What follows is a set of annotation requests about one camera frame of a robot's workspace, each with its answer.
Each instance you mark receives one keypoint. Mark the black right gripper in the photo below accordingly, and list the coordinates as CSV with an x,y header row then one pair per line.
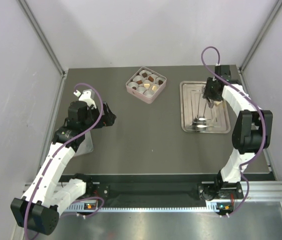
x,y
207,93

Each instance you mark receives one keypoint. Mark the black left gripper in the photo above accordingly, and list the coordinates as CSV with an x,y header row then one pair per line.
x,y
108,119

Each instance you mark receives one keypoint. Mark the steel tweezers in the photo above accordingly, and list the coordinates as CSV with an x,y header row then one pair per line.
x,y
211,103

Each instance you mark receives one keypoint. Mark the white rectangular chocolate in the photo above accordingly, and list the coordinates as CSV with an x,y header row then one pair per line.
x,y
217,103

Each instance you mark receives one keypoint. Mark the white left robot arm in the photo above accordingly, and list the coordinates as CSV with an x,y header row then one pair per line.
x,y
41,205

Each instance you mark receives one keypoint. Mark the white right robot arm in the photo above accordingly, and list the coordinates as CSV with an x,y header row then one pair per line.
x,y
252,131

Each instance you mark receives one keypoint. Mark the pink chocolate tin box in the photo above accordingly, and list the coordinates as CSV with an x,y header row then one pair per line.
x,y
139,91

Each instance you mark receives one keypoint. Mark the steel tray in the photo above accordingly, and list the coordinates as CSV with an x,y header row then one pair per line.
x,y
196,116

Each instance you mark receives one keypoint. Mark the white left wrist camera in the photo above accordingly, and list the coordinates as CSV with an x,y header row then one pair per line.
x,y
86,96

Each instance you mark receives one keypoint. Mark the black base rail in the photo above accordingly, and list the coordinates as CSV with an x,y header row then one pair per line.
x,y
158,192

